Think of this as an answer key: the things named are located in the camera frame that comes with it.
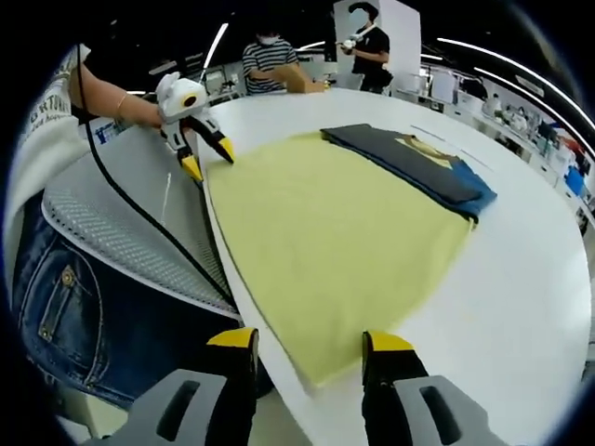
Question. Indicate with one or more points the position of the person's blue jeans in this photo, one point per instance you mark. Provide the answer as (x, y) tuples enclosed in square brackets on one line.
[(116, 334)]

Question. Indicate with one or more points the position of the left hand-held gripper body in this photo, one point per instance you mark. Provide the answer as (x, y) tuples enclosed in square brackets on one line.
[(183, 100)]

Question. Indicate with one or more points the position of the blue storage bin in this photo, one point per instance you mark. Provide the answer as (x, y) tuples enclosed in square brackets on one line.
[(575, 179)]

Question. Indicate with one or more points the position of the yellow blue grey garment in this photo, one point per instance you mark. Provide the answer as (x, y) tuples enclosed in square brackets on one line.
[(325, 241)]

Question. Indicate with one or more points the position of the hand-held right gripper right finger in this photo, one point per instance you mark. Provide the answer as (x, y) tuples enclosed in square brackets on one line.
[(390, 395)]

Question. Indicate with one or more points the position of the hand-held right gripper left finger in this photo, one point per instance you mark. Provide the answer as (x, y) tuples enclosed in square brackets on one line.
[(232, 395)]

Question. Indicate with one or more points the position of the person's white printed shirt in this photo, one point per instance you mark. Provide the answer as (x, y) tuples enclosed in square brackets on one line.
[(42, 153)]

